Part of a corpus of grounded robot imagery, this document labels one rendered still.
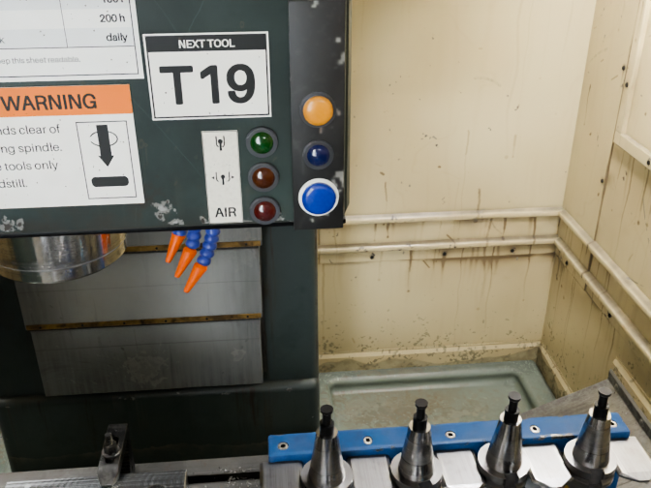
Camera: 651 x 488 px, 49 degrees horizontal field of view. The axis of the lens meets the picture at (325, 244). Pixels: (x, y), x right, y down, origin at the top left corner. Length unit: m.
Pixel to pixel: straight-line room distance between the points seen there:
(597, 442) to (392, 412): 1.09
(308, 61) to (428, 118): 1.16
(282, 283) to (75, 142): 0.89
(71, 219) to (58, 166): 0.05
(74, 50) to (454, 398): 1.62
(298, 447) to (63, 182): 0.47
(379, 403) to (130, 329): 0.79
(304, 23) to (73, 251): 0.39
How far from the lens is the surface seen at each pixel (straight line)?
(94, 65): 0.62
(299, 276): 1.47
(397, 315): 1.98
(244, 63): 0.60
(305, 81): 0.61
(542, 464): 0.98
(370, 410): 1.99
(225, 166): 0.63
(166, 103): 0.62
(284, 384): 1.60
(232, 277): 1.42
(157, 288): 1.44
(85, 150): 0.64
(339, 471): 0.89
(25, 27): 0.62
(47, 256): 0.84
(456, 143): 1.79
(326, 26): 0.60
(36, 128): 0.64
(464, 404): 2.04
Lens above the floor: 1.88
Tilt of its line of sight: 28 degrees down
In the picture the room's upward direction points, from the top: straight up
